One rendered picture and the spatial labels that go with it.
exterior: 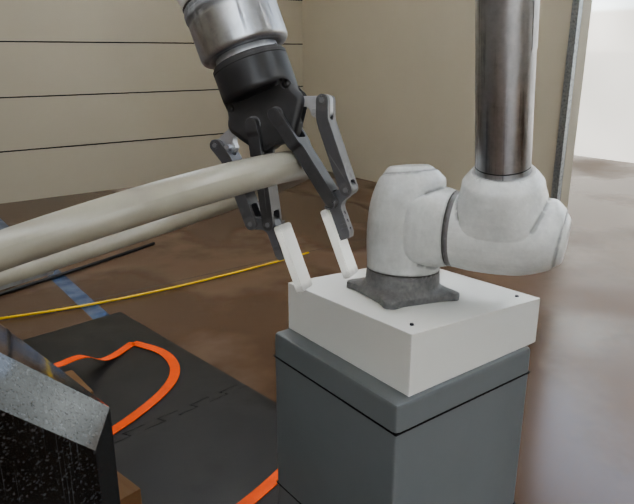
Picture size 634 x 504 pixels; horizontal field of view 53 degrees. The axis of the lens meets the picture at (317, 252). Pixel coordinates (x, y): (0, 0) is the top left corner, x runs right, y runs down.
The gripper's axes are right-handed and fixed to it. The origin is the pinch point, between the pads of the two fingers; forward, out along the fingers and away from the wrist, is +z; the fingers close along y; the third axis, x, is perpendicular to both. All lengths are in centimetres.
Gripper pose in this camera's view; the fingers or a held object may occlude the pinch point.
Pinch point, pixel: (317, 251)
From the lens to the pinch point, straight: 63.8
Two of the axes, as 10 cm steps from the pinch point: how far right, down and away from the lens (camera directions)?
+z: 3.3, 9.4, 0.7
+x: -3.3, 1.9, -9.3
